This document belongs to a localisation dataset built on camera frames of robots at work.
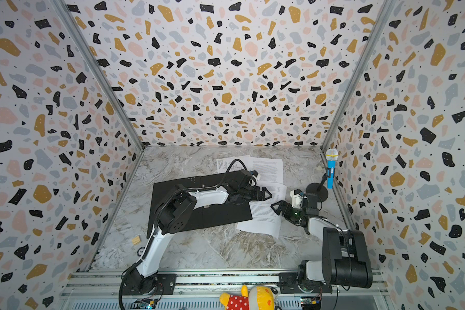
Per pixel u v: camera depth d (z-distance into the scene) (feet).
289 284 2.40
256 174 3.02
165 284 2.41
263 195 2.86
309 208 2.40
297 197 2.81
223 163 3.74
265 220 2.95
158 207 1.92
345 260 1.43
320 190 3.25
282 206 2.73
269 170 3.68
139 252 2.67
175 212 1.85
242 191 2.72
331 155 2.72
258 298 2.16
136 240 2.75
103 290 2.39
